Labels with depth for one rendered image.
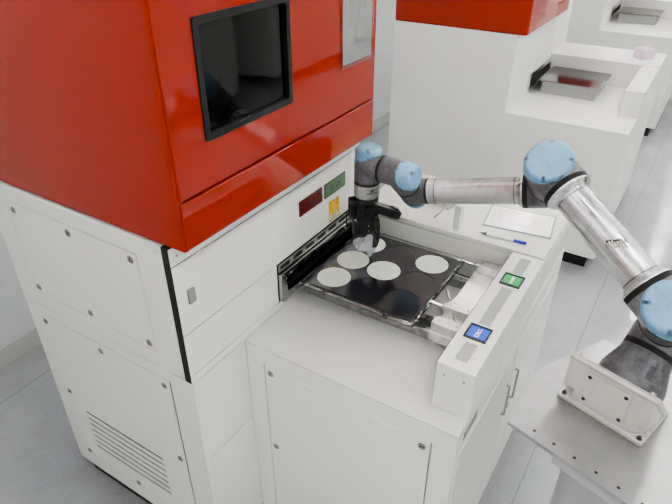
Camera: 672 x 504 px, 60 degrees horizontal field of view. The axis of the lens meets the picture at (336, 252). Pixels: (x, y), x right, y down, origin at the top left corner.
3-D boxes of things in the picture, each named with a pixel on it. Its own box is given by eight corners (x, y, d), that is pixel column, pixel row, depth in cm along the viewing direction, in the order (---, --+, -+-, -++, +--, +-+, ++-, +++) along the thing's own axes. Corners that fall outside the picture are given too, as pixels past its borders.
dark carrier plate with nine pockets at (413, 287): (303, 282, 171) (303, 280, 171) (362, 231, 196) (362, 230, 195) (410, 322, 156) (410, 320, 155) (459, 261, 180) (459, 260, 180)
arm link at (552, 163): (712, 329, 126) (559, 152, 151) (724, 315, 113) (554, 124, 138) (661, 358, 128) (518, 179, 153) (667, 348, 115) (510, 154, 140)
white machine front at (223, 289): (185, 381, 148) (160, 247, 126) (351, 239, 206) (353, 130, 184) (194, 386, 146) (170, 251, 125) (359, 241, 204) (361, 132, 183)
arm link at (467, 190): (580, 178, 158) (407, 180, 179) (578, 160, 148) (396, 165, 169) (577, 218, 155) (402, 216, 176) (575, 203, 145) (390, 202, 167)
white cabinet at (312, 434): (263, 519, 205) (243, 342, 161) (391, 358, 274) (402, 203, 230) (431, 623, 176) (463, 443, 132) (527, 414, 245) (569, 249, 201)
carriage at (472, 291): (428, 340, 156) (429, 331, 155) (477, 274, 182) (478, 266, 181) (456, 351, 153) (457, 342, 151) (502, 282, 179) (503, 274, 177)
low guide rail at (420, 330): (307, 293, 179) (307, 285, 177) (311, 290, 180) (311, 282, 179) (461, 352, 156) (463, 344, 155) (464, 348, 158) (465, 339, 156)
